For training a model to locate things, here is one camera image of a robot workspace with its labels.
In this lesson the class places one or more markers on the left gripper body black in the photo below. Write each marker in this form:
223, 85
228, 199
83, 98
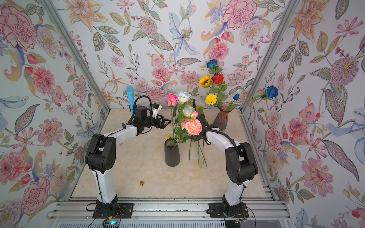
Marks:
150, 122

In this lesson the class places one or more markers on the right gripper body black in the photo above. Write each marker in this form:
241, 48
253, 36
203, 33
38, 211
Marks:
196, 137

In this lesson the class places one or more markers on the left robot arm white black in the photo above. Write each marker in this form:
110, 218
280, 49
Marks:
101, 154

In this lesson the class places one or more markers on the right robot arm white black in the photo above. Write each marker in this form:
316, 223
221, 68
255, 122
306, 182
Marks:
241, 168

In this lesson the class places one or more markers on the pink ribbed glass vase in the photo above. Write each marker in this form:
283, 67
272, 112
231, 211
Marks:
221, 120

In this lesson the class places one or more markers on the dark grey vase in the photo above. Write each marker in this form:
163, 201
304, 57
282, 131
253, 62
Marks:
171, 153

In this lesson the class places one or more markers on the pink peony flower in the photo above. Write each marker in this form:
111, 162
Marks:
193, 127

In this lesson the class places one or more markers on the small white rose bud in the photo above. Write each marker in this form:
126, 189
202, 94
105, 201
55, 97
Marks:
188, 111

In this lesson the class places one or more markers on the magenta rose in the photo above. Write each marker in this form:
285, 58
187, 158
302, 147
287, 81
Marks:
172, 100

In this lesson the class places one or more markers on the white rose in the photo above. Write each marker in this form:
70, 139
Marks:
183, 97

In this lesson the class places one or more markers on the blue tube on black stand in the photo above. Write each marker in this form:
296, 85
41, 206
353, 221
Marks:
130, 93

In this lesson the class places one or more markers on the red rose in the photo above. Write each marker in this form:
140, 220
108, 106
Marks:
218, 79

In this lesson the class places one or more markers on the small blue rose top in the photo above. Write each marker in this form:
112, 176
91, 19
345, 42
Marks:
212, 64

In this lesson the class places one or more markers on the blue rose large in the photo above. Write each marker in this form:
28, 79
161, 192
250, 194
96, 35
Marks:
269, 93

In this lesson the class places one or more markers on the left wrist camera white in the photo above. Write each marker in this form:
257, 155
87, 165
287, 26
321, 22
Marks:
155, 109

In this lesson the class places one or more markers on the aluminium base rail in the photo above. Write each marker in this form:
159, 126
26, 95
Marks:
147, 212

